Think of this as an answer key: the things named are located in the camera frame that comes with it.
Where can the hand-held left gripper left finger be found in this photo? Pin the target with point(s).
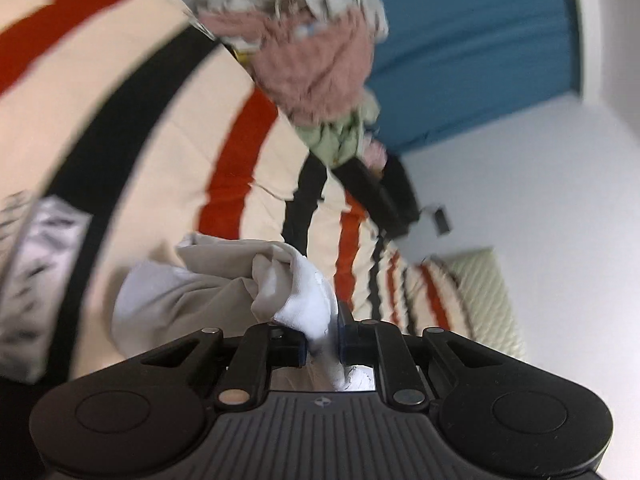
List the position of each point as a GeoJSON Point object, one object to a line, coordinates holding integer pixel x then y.
{"type": "Point", "coordinates": [300, 352]}

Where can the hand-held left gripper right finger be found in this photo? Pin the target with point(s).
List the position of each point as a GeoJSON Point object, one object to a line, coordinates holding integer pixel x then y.
{"type": "Point", "coordinates": [343, 342]}

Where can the white t-shirt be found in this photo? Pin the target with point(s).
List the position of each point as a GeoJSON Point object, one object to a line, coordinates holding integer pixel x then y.
{"type": "Point", "coordinates": [300, 290]}

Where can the black garment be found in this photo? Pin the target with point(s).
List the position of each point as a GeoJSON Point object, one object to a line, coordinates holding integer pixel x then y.
{"type": "Point", "coordinates": [385, 195]}

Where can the small pink garment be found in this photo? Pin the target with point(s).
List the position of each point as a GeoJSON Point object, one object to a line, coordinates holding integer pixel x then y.
{"type": "Point", "coordinates": [375, 154]}

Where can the pale green garment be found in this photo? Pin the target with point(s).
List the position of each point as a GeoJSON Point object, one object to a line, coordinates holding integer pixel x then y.
{"type": "Point", "coordinates": [335, 137]}

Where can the striped blanket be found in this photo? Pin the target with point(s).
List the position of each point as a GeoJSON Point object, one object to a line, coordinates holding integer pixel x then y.
{"type": "Point", "coordinates": [150, 160]}

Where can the pink fluffy blanket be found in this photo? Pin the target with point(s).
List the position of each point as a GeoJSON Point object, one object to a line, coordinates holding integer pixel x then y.
{"type": "Point", "coordinates": [320, 75]}

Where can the grey printed cloth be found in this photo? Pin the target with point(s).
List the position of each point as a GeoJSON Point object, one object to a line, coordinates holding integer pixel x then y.
{"type": "Point", "coordinates": [40, 285]}

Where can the blue curtain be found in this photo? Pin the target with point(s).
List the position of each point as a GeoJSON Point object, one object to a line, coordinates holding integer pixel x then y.
{"type": "Point", "coordinates": [475, 35]}

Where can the black wall outlet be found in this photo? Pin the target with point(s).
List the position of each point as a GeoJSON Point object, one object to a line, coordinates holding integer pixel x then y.
{"type": "Point", "coordinates": [442, 220]}

